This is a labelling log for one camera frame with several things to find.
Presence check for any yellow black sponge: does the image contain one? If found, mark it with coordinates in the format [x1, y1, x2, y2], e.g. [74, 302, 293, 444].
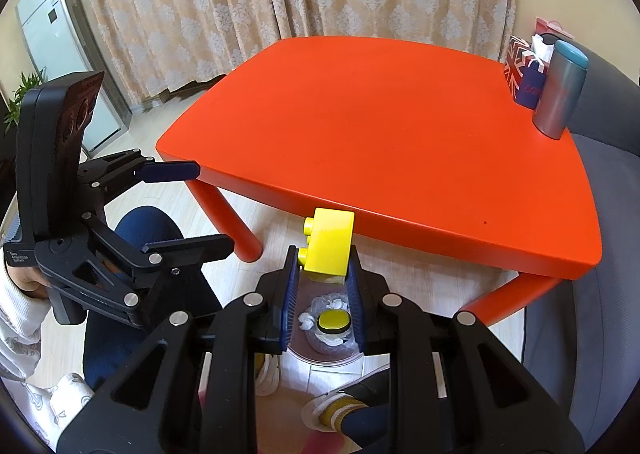
[317, 309, 352, 335]

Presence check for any yellow toy building block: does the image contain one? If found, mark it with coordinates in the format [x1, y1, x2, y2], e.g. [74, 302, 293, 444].
[298, 208, 355, 284]

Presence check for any white paper ball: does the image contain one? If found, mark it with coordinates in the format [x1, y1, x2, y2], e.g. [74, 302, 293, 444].
[298, 312, 317, 333]

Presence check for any person left hand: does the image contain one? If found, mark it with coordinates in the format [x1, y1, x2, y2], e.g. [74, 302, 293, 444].
[1, 265, 49, 301]

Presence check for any right slipper foot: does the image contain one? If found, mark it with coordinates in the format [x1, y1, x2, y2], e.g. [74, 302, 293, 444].
[300, 367, 390, 434]

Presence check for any orange low table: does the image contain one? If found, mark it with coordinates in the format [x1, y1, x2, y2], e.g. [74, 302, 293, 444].
[156, 36, 602, 324]

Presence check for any green potted plant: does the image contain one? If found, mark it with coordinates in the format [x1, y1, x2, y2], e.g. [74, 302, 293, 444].
[4, 69, 47, 133]

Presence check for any white standing air conditioner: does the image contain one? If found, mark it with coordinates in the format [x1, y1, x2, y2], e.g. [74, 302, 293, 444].
[15, 0, 131, 156]

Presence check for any grey fabric sofa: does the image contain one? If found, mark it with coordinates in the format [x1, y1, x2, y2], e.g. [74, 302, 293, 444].
[522, 50, 639, 453]

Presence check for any grey blue thermos bottle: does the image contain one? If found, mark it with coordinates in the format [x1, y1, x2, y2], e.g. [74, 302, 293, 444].
[533, 40, 589, 140]

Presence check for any union jack tissue box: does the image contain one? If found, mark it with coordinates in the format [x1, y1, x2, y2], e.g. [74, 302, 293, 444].
[503, 33, 554, 110]

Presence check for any pink storage box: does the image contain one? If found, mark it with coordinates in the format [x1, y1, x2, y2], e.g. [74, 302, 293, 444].
[535, 17, 564, 36]

